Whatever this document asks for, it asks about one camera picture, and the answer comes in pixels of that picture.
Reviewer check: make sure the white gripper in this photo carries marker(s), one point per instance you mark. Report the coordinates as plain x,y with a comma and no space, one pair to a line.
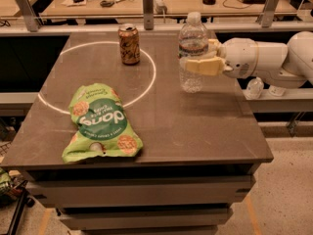
240,59

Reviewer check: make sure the clear plastic water bottle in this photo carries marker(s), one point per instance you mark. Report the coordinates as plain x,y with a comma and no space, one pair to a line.
192,44

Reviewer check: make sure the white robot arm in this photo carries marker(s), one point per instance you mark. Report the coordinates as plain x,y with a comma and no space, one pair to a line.
282,65

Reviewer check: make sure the left small bottle on shelf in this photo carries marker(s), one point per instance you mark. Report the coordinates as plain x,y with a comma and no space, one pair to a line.
254,88

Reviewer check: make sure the small bottle on shelf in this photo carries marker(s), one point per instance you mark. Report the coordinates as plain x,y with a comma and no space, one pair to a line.
277,91
254,88

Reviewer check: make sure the right small bottle on shelf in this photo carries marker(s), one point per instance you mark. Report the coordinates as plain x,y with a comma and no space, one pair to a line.
277,91

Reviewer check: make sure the white power strip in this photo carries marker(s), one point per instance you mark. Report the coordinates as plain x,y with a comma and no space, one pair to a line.
160,7

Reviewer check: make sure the gold soda can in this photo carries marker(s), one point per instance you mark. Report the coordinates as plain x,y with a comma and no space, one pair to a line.
129,44

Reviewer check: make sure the black sunglasses on desk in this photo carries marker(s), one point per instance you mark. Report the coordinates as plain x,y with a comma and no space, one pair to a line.
106,3

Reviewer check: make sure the green rice chips bag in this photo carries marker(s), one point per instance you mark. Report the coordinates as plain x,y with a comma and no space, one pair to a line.
103,128

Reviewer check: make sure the grey drawer cabinet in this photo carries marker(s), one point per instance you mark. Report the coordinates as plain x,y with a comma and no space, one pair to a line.
143,205

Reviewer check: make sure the right metal bracket post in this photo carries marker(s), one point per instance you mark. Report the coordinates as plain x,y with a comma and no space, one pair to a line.
267,16

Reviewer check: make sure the metal bracket post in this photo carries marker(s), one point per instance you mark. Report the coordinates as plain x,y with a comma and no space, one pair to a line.
148,13
31,22
267,16

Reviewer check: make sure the middle metal bracket post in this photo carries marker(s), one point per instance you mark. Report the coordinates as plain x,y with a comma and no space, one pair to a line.
148,13

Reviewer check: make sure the left metal bracket post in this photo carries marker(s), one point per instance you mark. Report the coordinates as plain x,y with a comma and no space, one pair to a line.
31,22

